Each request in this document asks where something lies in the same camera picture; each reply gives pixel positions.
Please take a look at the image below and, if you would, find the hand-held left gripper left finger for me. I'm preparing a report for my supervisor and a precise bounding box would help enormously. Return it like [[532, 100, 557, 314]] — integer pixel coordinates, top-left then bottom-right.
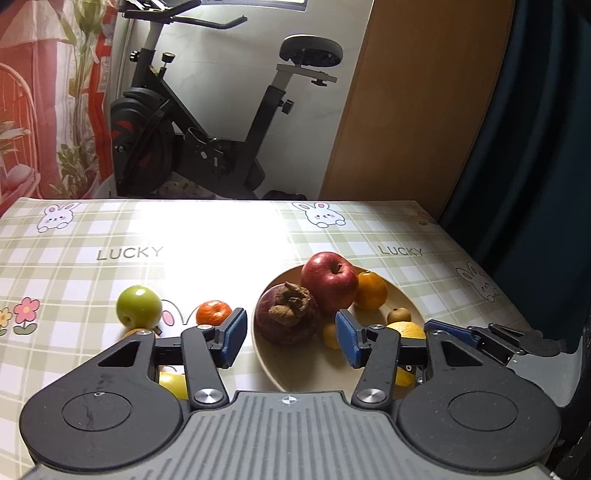
[[97, 307, 249, 409]]

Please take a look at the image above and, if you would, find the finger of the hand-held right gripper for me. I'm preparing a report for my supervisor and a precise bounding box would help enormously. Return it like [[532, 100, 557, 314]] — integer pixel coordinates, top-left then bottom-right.
[[424, 320, 522, 365]]

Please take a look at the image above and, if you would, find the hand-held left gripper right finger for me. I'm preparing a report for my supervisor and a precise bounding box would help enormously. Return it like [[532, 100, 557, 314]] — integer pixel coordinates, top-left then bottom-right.
[[335, 309, 481, 409]]

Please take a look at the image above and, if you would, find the yellow lemon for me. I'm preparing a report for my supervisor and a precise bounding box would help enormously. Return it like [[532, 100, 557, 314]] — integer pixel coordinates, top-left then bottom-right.
[[385, 320, 426, 388], [158, 370, 190, 400]]

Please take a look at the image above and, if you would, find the medium orange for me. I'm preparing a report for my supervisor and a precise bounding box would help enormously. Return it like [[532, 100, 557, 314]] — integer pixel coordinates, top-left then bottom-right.
[[353, 271, 389, 311]]

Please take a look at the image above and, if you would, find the beige round plate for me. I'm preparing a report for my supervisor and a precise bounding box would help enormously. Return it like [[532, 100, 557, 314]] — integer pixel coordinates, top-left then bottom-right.
[[250, 264, 426, 393]]

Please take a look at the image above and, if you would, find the red apple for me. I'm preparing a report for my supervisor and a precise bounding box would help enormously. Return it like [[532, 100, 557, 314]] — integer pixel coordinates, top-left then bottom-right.
[[301, 252, 359, 316]]

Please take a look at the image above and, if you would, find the small tangerine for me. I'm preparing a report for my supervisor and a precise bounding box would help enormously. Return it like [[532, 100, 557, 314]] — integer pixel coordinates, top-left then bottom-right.
[[196, 300, 233, 326]]

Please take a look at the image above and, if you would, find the dark brown mangosteen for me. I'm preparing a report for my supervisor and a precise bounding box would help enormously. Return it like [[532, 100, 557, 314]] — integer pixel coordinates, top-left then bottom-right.
[[255, 281, 321, 347]]

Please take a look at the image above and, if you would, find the yellow lemon on table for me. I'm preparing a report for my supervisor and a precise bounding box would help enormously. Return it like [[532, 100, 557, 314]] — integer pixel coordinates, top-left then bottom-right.
[[158, 370, 190, 400]]

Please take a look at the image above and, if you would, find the green apple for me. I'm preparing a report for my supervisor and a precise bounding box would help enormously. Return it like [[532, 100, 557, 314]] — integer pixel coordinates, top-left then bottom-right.
[[116, 285, 163, 329]]

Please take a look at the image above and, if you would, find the green checked tablecloth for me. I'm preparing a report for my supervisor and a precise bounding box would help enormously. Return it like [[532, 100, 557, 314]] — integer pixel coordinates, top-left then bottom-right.
[[0, 198, 555, 480]]

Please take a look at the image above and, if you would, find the dark blue curtain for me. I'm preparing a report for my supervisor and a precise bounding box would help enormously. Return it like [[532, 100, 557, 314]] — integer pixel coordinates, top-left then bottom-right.
[[438, 0, 591, 324]]

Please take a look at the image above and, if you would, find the wooden panel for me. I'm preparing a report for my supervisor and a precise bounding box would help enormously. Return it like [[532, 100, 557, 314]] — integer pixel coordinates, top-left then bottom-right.
[[320, 0, 515, 220]]

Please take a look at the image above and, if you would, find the black exercise bike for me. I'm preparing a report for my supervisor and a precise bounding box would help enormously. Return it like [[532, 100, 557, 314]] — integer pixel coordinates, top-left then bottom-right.
[[109, 0, 345, 200]]

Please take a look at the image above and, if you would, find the red printed curtain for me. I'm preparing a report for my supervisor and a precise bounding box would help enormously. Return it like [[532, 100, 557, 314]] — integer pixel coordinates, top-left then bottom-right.
[[0, 0, 118, 199]]

